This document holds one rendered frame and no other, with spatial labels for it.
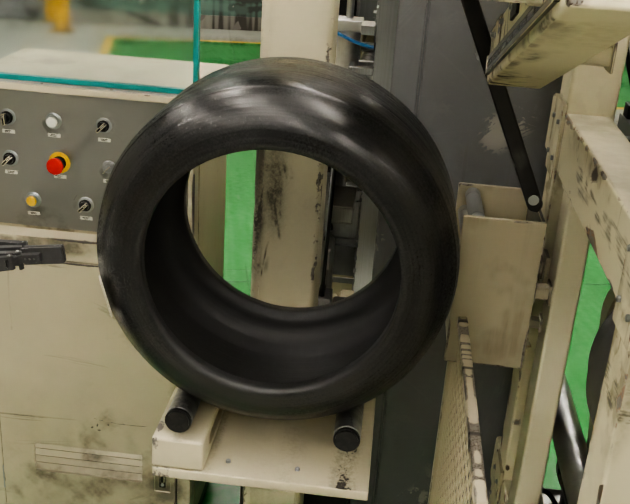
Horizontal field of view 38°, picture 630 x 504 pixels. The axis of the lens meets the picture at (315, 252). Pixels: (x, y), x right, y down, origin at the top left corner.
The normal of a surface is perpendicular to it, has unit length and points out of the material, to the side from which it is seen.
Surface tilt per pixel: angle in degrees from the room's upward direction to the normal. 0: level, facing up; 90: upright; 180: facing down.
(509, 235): 90
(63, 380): 91
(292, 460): 0
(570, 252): 90
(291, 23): 90
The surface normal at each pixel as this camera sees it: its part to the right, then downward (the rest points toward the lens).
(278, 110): -0.01, -0.42
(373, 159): 0.02, 0.25
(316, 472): 0.07, -0.92
